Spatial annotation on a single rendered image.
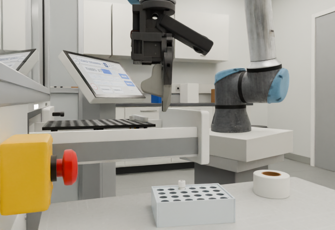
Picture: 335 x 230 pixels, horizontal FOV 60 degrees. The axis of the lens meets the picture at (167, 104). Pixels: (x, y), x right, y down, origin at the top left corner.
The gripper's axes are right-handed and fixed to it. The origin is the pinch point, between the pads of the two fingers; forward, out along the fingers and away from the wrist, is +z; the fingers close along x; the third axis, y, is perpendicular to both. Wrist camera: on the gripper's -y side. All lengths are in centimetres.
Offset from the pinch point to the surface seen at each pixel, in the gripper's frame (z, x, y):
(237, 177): 25, -37, -26
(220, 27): -114, -379, -108
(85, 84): -9, -83, 34
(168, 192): 14.6, 10.3, 0.5
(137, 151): 9.1, 2.6, 6.0
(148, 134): 5.9, 1.8, 3.8
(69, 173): 7.1, 27.3, 12.5
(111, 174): 42, -111, 24
